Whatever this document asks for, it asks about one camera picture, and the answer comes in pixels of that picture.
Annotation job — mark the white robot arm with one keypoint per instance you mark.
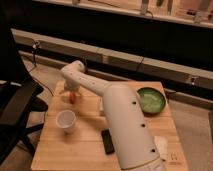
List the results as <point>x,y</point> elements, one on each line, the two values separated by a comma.
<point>133,143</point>

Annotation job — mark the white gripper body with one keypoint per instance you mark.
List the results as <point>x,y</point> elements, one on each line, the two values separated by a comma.
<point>72,87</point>

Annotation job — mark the black office chair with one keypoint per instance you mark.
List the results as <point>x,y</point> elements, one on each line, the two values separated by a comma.
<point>18,97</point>

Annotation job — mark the green bowl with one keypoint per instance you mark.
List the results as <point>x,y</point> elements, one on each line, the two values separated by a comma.
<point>152,100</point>

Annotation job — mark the black remote control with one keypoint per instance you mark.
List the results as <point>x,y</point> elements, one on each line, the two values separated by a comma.
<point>107,142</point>

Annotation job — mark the red pepper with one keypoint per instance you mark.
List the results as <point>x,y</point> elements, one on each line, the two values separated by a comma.
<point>72,97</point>

